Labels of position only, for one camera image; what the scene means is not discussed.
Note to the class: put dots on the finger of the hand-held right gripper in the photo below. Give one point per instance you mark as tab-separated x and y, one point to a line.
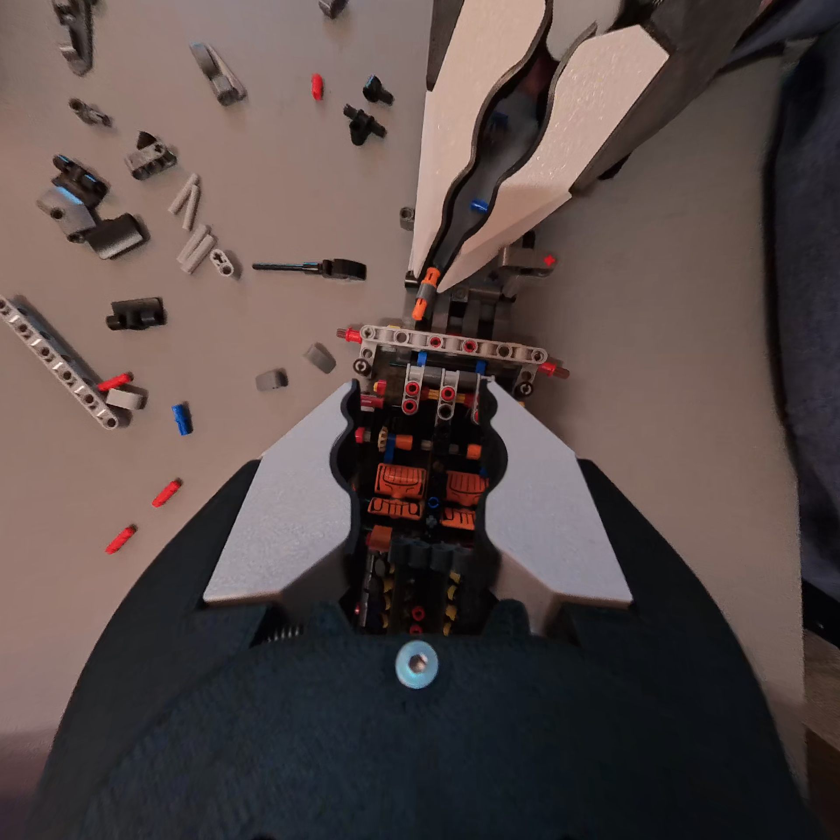
459	98
590	111

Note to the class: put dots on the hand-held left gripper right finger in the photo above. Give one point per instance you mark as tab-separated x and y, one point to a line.
558	525

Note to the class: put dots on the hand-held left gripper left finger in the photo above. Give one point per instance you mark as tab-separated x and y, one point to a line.
289	525

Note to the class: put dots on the partly built lego car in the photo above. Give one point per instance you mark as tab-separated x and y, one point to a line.
433	472

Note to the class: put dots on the orange lego pin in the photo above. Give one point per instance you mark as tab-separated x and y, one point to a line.
421	305

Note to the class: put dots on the black lego elbow connector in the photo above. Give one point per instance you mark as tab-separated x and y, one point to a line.
377	88

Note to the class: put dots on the black lego cross connector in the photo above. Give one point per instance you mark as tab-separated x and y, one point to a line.
361	124

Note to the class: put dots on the red lego pin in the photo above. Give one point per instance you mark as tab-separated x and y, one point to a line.
121	539
167	492

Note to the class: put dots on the small red lego bush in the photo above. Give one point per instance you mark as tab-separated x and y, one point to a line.
317	85

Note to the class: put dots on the grey two-hole lego piece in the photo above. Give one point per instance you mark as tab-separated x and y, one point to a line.
333	6

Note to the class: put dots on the black lego shaft piece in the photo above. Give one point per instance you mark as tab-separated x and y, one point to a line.
341	268

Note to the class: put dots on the grey lego panel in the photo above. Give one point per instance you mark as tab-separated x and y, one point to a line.
216	72

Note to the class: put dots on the long grey lego beam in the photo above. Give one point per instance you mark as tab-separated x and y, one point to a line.
59	367

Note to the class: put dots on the light grey lego axle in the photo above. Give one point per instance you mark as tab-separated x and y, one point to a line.
191	207
200	254
178	195
191	244

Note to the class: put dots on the dark grey holed lego piece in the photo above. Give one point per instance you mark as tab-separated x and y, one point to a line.
151	156

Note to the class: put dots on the black curved lego panel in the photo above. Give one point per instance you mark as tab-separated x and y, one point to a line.
118	235

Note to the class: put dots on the small dark lego connector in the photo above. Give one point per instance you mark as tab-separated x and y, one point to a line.
90	111

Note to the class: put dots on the grey black lego panel assembly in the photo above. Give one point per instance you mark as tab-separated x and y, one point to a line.
65	210

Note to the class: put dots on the dark grey lego panel assembly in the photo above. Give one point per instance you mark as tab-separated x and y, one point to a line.
75	33

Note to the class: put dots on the light grey two-hole connector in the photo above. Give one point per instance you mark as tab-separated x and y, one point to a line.
224	262

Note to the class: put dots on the person's blue sweater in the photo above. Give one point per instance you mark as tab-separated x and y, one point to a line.
814	328

